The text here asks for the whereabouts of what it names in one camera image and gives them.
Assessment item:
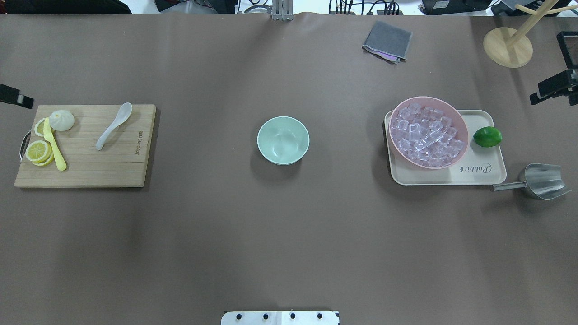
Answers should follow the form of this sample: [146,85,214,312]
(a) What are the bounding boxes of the pink bowl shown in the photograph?
[388,96,470,170]

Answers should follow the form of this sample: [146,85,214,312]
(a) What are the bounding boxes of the white camera pillar base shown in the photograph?
[220,310,340,325]

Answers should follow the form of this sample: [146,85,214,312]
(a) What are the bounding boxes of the white ceramic spoon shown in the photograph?
[95,102,133,151]

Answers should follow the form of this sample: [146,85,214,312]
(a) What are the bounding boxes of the pile of ice cubes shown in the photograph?
[391,103,466,167]

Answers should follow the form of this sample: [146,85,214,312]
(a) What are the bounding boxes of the aluminium frame post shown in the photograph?
[271,0,294,21]

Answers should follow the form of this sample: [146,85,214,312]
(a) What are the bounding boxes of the lemon slices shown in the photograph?
[23,117,54,167]

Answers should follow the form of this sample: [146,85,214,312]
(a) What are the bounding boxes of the mint green bowl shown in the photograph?
[256,116,310,165]

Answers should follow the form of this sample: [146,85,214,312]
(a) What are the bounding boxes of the wooden mug tree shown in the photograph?
[483,0,578,68]

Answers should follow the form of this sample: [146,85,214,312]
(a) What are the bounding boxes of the green lime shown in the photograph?
[473,127,503,148]

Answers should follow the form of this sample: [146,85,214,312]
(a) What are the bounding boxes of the metal ice scoop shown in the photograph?
[491,163,572,200]

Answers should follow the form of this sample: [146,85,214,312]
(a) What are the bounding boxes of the yellow plastic knife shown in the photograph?
[43,118,67,171]

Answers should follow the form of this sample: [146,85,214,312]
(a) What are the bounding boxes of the wooden cutting board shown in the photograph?
[14,104,156,188]

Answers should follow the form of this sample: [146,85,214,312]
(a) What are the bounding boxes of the grey folded cloth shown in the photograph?
[362,21,413,64]

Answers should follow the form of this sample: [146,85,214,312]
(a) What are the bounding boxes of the cream plastic tray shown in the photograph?
[388,137,507,186]

